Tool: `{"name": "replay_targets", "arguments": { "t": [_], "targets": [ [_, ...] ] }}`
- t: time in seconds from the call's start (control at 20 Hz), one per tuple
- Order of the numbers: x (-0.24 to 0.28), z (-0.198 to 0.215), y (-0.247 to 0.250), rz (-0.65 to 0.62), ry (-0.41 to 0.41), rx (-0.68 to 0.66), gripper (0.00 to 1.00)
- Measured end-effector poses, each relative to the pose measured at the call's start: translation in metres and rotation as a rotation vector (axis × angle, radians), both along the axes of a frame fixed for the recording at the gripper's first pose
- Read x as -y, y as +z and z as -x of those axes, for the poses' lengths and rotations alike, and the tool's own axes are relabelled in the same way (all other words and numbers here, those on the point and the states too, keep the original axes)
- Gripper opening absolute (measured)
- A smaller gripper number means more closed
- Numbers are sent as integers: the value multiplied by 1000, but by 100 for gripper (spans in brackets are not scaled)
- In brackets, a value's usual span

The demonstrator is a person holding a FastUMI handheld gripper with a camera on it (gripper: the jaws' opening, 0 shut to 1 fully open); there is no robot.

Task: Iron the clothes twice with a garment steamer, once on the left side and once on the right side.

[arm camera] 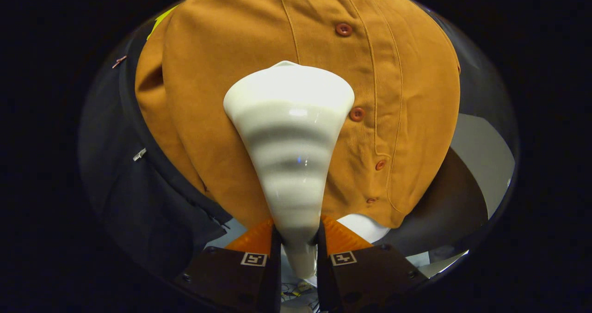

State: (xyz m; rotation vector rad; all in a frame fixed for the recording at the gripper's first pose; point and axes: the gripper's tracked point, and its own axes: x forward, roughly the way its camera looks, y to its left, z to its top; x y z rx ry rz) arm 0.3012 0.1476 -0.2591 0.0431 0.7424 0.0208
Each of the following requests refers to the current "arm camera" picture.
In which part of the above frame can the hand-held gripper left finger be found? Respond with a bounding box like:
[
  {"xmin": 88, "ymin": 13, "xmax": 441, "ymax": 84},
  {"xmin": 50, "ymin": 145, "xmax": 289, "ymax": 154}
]
[{"xmin": 176, "ymin": 217, "xmax": 283, "ymax": 313}]

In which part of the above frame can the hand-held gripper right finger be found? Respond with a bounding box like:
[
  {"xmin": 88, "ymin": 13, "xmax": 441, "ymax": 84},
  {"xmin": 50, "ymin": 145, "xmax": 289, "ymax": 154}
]
[{"xmin": 316, "ymin": 214, "xmax": 428, "ymax": 313}]

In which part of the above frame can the white garment steamer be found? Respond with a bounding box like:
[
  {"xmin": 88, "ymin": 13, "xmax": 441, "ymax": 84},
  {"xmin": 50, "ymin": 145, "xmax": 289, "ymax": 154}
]
[{"xmin": 223, "ymin": 61, "xmax": 356, "ymax": 279}]

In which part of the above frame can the brown button shirt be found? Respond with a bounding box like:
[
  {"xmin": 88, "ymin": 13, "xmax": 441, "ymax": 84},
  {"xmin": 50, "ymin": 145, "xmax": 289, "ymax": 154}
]
[{"xmin": 135, "ymin": 0, "xmax": 462, "ymax": 229}]

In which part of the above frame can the white mannequin torso form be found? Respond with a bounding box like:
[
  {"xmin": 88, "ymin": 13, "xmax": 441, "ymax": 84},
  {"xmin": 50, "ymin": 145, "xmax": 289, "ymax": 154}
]
[{"xmin": 337, "ymin": 214, "xmax": 391, "ymax": 244}]

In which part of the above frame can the black backdrop cloth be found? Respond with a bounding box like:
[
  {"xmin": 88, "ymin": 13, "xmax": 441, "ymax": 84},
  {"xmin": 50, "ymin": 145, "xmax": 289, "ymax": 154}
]
[{"xmin": 78, "ymin": 3, "xmax": 518, "ymax": 279}]

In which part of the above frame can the grey cabinet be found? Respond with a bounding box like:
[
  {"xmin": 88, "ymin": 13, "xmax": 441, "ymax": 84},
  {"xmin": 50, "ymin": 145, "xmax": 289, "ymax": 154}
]
[{"xmin": 384, "ymin": 113, "xmax": 516, "ymax": 258}]

